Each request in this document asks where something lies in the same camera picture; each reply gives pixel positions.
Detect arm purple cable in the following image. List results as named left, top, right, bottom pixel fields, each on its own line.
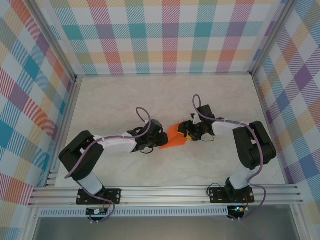
left=64, top=106, right=152, bottom=225
left=191, top=94, right=266, bottom=223

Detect long aluminium mounting rail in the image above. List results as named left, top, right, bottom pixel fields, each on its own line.
left=27, top=184, right=305, bottom=208

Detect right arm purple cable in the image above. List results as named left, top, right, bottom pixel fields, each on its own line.
left=191, top=94, right=266, bottom=223

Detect aluminium side rail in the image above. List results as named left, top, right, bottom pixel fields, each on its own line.
left=43, top=76, right=83, bottom=188

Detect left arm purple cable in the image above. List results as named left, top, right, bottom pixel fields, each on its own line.
left=64, top=106, right=152, bottom=225

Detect grey metal panel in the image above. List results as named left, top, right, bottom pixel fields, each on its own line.
left=32, top=216, right=301, bottom=240

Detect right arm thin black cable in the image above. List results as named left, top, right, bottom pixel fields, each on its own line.
left=199, top=133, right=217, bottom=143

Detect orange cloth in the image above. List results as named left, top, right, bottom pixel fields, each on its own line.
left=159, top=122, right=188, bottom=151

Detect thin aluminium frame rail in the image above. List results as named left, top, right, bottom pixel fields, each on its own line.
left=74, top=72, right=255, bottom=79

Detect black base wire loop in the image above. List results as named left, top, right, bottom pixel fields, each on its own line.
left=205, top=184, right=222, bottom=198

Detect slotted metal cable strip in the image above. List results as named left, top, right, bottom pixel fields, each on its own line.
left=39, top=208, right=230, bottom=218

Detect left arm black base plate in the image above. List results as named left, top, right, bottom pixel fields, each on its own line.
left=76, top=187, right=123, bottom=206

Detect aluminium frame post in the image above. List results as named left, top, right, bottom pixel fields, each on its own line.
left=248, top=0, right=298, bottom=77
left=29, top=0, right=78, bottom=83

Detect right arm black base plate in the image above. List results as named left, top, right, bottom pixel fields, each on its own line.
left=208, top=187, right=255, bottom=204

